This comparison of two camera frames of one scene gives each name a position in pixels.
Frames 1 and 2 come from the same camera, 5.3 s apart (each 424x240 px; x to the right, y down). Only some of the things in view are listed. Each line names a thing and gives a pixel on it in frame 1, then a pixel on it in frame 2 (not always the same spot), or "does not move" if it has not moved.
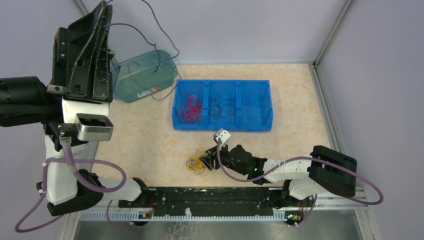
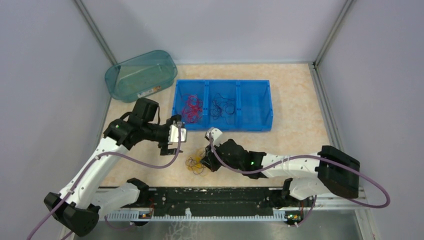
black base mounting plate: x=215 y=201 does not move
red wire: x=194 y=109 does not move
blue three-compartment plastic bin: x=210 y=105 does not move
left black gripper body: x=67 y=48 → x=162 y=136
